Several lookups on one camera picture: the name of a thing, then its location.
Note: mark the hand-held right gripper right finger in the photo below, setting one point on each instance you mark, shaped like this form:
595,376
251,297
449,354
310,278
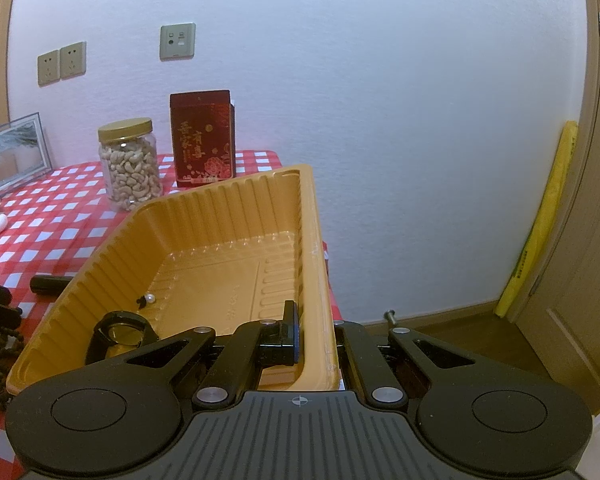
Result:
354,352

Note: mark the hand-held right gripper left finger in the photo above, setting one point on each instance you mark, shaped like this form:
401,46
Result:
293,332

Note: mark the yellow ribbed plastic tray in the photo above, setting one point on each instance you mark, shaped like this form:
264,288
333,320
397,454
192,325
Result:
220,270

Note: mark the metal door stop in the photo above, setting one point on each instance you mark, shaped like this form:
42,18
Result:
390,317

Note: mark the red checkered tablecloth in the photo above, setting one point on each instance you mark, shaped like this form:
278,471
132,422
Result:
55,210

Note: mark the black folding loupe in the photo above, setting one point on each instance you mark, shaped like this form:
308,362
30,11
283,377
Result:
122,335

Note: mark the pearl stud earring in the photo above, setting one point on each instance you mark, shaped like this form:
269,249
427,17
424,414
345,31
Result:
149,299

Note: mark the clear jar of cashews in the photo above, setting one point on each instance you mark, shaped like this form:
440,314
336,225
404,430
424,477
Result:
130,170

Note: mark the red patterned gift box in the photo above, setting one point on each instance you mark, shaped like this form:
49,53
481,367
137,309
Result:
202,135

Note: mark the wooden door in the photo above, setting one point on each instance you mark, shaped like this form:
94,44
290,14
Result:
575,260

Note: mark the silver picture frame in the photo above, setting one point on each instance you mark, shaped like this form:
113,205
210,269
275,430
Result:
12,152

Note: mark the beige wall socket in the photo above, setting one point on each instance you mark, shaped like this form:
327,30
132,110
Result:
73,60
49,68

